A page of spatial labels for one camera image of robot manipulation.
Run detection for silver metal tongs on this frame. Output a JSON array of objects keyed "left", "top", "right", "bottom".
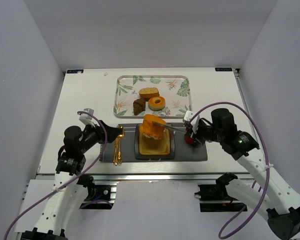
[{"left": 152, "top": 121, "right": 187, "bottom": 135}]

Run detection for round orange bun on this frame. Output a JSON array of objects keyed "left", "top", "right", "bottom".
[{"left": 139, "top": 114, "right": 166, "bottom": 140}]

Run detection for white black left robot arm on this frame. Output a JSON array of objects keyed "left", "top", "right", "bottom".
[{"left": 21, "top": 120, "right": 123, "bottom": 240}]

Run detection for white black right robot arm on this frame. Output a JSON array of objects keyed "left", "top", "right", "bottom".
[{"left": 183, "top": 108, "right": 300, "bottom": 240}]

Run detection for sliced bread loaf piece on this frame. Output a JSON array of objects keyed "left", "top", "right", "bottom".
[{"left": 138, "top": 87, "right": 160, "bottom": 99}]

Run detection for gold knife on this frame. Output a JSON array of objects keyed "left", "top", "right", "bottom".
[{"left": 113, "top": 138, "right": 119, "bottom": 166}]

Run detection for red cup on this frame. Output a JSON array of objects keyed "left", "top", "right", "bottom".
[{"left": 184, "top": 127, "right": 198, "bottom": 146}]

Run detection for dark grey placemat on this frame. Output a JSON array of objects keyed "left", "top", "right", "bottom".
[{"left": 99, "top": 122, "right": 208, "bottom": 163}]

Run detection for black square plate, tan centre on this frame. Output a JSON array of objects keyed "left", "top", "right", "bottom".
[{"left": 134, "top": 123, "right": 175, "bottom": 161}]

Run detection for dark brown croissant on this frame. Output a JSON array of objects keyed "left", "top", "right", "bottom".
[{"left": 133, "top": 98, "right": 146, "bottom": 116}]

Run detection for floral leaf-pattern serving tray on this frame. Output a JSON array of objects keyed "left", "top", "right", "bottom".
[{"left": 113, "top": 75, "right": 192, "bottom": 118}]

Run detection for right blue corner label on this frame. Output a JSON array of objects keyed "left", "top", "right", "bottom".
[{"left": 214, "top": 67, "right": 233, "bottom": 72}]

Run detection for blue corner label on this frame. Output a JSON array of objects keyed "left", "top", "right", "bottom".
[
  {"left": 66, "top": 69, "right": 84, "bottom": 74},
  {"left": 214, "top": 67, "right": 233, "bottom": 72}
]

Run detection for left blue corner label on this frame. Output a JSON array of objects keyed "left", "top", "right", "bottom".
[{"left": 66, "top": 69, "right": 84, "bottom": 74}]

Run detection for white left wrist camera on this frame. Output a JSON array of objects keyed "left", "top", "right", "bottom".
[{"left": 78, "top": 108, "right": 95, "bottom": 127}]

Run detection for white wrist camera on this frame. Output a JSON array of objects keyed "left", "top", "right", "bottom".
[
  {"left": 183, "top": 110, "right": 200, "bottom": 134},
  {"left": 78, "top": 108, "right": 95, "bottom": 127}
]

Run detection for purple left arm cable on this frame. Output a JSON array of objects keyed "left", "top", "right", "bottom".
[{"left": 2, "top": 112, "right": 108, "bottom": 240}]

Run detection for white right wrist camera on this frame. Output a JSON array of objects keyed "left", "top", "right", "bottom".
[{"left": 183, "top": 110, "right": 200, "bottom": 134}]

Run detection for orange ring bagel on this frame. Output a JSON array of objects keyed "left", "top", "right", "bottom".
[{"left": 148, "top": 96, "right": 166, "bottom": 111}]

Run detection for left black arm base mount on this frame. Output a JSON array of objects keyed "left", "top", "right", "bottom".
[{"left": 77, "top": 175, "right": 117, "bottom": 210}]

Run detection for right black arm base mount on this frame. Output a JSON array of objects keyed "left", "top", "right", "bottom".
[{"left": 194, "top": 184, "right": 247, "bottom": 213}]

